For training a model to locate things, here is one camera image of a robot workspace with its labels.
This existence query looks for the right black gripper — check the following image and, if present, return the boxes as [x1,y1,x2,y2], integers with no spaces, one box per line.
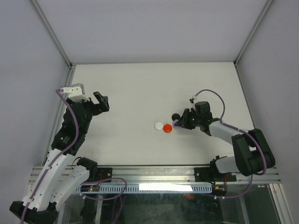
[175,108,201,129]

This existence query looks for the purple earbud charging case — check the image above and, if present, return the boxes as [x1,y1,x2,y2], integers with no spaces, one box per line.
[172,119,180,129]

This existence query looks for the black earbud charging case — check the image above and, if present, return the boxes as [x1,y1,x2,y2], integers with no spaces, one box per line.
[171,113,180,121]

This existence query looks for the orange earbud charging case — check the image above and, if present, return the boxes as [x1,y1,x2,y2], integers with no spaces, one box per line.
[163,124,173,133]

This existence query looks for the white earbud charging case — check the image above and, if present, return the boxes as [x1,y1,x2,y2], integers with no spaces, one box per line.
[154,122,164,131]

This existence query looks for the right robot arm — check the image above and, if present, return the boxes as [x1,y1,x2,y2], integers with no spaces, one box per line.
[172,101,276,181]

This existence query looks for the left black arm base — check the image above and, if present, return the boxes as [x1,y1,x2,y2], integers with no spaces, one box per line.
[95,167,113,182]

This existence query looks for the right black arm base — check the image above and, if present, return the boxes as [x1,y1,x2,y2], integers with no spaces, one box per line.
[194,167,236,183]

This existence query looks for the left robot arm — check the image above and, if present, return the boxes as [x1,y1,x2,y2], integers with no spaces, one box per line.
[9,90,110,224]

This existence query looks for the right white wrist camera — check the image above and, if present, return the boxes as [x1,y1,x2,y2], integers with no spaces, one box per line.
[189,95,199,105]

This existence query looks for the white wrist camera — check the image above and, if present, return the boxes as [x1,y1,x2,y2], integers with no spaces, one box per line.
[60,84,90,103]
[189,95,199,105]

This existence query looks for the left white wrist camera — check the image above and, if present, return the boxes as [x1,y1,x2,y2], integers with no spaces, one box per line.
[60,84,90,103]

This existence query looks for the aluminium mounting rail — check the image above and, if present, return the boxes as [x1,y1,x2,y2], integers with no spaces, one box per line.
[30,164,280,187]

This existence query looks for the purple cable under rail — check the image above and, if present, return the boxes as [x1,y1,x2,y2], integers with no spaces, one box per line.
[77,177,128,224]

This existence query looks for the white slotted cable duct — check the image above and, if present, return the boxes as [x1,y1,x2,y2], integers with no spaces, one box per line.
[73,183,212,194]

